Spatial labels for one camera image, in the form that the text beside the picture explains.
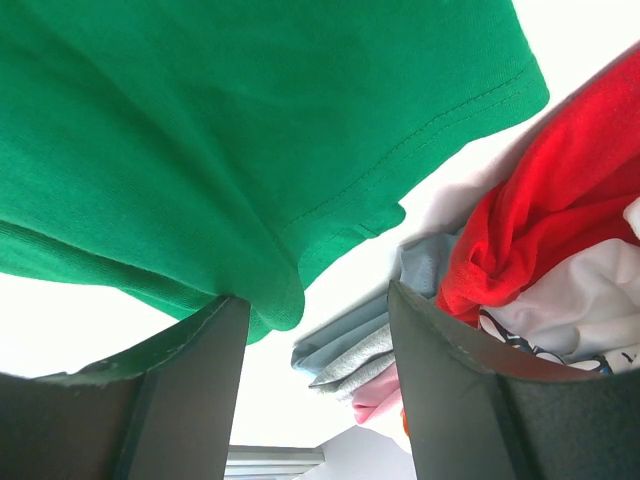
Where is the folded grey t shirt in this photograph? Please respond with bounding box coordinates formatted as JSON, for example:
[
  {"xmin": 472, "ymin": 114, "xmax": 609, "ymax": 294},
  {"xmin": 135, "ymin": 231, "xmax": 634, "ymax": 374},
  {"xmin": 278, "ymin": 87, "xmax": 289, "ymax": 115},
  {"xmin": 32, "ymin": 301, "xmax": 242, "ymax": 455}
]
[{"xmin": 308, "ymin": 324, "xmax": 395, "ymax": 403}]

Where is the folded red t shirt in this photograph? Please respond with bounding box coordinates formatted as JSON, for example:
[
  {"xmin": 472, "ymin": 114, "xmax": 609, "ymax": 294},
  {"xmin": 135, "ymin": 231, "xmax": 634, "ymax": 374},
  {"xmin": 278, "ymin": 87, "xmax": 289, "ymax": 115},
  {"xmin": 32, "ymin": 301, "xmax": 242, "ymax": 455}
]
[{"xmin": 436, "ymin": 51, "xmax": 639, "ymax": 325}]

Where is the folded light blue t shirt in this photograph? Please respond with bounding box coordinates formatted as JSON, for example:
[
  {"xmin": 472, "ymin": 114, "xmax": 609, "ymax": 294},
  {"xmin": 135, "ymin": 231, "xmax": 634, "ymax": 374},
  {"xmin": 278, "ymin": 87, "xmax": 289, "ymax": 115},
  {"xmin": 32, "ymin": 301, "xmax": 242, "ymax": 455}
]
[{"xmin": 291, "ymin": 232, "xmax": 460, "ymax": 379}]

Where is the folded orange t shirt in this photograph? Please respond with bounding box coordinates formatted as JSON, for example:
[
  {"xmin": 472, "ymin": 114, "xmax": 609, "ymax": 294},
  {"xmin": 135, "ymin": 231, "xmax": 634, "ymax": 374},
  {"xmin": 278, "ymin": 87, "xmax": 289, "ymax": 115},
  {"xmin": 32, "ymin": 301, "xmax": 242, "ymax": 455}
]
[{"xmin": 401, "ymin": 407, "xmax": 410, "ymax": 438}]

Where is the folded pink t shirt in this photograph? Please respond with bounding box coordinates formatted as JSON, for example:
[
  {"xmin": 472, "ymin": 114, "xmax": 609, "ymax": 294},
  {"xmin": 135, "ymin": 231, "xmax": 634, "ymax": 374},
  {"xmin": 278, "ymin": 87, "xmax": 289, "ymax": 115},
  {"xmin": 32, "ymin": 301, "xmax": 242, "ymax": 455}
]
[{"xmin": 351, "ymin": 364, "xmax": 402, "ymax": 425}]

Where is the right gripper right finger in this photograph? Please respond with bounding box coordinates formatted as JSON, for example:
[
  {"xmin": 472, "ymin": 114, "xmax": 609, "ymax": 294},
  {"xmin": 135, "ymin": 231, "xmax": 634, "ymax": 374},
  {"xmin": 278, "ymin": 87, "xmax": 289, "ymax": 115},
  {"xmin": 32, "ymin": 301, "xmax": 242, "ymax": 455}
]
[{"xmin": 388, "ymin": 281, "xmax": 639, "ymax": 479}]

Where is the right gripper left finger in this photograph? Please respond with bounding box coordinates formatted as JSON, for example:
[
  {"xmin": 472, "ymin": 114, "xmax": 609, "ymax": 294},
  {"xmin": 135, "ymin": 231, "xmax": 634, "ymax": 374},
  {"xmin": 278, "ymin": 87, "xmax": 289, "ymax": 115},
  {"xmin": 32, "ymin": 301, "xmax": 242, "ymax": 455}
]
[{"xmin": 1, "ymin": 297, "xmax": 250, "ymax": 479}]

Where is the green t shirt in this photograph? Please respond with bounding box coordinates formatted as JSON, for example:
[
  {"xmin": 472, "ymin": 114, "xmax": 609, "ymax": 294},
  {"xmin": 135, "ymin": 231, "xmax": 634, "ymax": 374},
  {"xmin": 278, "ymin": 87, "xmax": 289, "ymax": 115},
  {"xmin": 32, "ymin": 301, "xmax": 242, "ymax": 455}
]
[{"xmin": 1, "ymin": 1, "xmax": 549, "ymax": 342}]

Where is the aluminium front rail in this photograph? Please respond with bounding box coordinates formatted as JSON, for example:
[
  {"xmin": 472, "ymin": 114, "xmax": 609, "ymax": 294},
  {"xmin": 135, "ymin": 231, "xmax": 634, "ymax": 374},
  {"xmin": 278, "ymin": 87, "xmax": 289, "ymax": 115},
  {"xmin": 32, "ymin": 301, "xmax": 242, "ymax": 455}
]
[{"xmin": 224, "ymin": 446, "xmax": 325, "ymax": 480}]

